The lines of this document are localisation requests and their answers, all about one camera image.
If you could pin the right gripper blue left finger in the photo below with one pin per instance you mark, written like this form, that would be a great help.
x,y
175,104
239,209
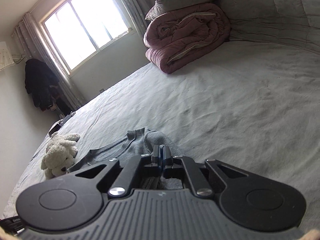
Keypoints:
x,y
140,172

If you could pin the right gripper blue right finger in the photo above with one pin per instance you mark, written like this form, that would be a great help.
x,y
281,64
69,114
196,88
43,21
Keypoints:
x,y
187,171

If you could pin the grey knit sweater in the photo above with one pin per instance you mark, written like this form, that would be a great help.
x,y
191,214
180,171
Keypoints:
x,y
135,142

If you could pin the white plush dog toy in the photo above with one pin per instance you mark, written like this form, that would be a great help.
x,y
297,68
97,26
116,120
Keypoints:
x,y
60,153

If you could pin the black device on bed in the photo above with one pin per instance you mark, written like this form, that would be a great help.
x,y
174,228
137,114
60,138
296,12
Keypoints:
x,y
57,126

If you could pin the grey bed sheet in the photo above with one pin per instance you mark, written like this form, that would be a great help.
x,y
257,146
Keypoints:
x,y
248,112

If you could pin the pink folded quilt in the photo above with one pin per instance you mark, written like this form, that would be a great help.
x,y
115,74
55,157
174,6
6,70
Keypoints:
x,y
178,37

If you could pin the dark hanging jacket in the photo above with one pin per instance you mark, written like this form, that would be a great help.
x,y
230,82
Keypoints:
x,y
43,86

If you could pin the left grey curtain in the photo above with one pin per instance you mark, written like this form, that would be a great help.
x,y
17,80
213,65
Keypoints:
x,y
33,44

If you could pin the white lace lampshade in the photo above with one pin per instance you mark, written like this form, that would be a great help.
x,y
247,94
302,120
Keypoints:
x,y
6,59

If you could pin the grey quilted headboard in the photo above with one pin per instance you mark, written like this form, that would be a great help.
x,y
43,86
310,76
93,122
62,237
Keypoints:
x,y
289,22

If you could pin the window with white frame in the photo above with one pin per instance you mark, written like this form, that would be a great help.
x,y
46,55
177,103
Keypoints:
x,y
79,29

